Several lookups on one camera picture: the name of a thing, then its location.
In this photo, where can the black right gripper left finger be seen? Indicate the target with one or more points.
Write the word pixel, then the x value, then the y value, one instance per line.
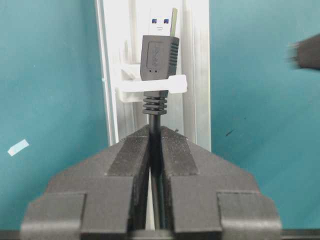
pixel 101 198

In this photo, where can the small white tape scrap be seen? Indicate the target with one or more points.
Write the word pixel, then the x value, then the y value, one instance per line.
pixel 13 150

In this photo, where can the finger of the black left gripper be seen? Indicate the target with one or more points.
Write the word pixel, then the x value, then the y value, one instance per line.
pixel 304 54

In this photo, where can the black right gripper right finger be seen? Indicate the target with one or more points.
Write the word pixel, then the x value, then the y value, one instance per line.
pixel 209 198

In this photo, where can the long aluminium rail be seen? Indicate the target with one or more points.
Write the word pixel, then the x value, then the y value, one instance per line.
pixel 175 52

